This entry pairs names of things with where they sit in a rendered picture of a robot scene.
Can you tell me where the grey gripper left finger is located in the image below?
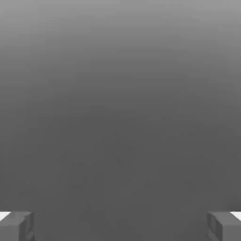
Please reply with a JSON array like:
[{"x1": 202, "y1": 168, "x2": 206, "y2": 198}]
[{"x1": 0, "y1": 211, "x2": 35, "y2": 241}]

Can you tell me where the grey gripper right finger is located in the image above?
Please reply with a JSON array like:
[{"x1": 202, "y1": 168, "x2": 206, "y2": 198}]
[{"x1": 206, "y1": 211, "x2": 241, "y2": 241}]

